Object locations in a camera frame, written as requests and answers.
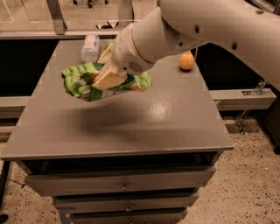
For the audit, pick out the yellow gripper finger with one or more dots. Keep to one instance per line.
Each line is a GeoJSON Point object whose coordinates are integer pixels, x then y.
{"type": "Point", "coordinates": [106, 54]}
{"type": "Point", "coordinates": [110, 76]}

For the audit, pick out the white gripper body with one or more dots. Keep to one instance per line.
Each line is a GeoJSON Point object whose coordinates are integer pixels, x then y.
{"type": "Point", "coordinates": [126, 56]}

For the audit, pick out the green rice chip bag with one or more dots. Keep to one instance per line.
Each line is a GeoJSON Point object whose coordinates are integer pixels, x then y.
{"type": "Point", "coordinates": [78, 79]}

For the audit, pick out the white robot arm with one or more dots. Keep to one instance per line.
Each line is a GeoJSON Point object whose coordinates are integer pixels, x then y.
{"type": "Point", "coordinates": [261, 54]}

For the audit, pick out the clear plastic water bottle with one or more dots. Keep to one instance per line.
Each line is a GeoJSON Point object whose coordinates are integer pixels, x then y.
{"type": "Point", "coordinates": [90, 50]}

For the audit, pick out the orange fruit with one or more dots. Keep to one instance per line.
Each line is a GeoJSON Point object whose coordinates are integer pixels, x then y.
{"type": "Point", "coordinates": [186, 61]}

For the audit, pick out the grey drawer cabinet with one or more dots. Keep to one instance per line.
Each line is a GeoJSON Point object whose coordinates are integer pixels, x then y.
{"type": "Point", "coordinates": [126, 159]}

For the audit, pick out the metal frame rail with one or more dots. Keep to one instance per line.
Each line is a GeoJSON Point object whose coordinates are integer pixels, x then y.
{"type": "Point", "coordinates": [58, 30]}

